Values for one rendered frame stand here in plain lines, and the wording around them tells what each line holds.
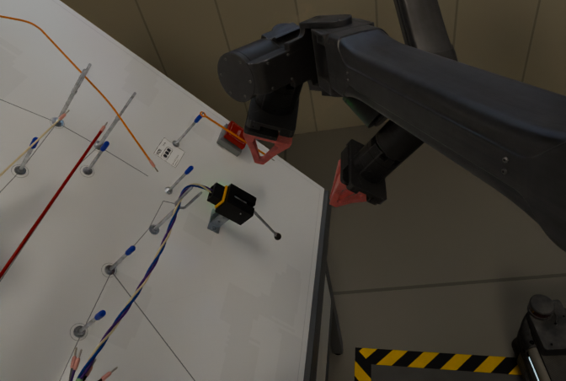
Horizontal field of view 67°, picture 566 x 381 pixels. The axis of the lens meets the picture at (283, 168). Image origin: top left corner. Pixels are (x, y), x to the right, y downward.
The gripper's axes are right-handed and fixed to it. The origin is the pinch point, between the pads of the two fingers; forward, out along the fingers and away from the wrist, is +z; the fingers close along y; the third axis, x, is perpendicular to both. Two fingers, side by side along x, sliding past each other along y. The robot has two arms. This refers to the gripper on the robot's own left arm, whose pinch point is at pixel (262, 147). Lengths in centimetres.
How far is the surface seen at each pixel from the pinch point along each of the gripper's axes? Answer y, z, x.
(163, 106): -19.0, 14.0, -20.3
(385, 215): -85, 109, 73
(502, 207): -87, 86, 122
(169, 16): -156, 76, -55
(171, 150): -9.5, 15.9, -16.0
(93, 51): -21.8, 7.1, -35.0
